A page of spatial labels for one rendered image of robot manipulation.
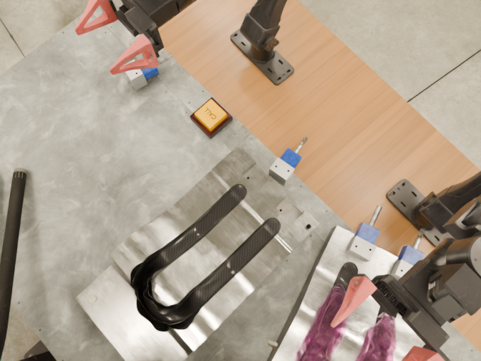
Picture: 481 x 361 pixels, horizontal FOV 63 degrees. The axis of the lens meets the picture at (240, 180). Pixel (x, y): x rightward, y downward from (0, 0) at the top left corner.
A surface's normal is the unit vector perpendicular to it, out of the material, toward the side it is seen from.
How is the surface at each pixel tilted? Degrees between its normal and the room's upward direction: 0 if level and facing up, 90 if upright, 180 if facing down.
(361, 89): 0
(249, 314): 0
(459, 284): 1
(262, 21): 60
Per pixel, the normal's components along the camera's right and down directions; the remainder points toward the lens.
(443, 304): -0.46, 0.16
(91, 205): 0.00, -0.26
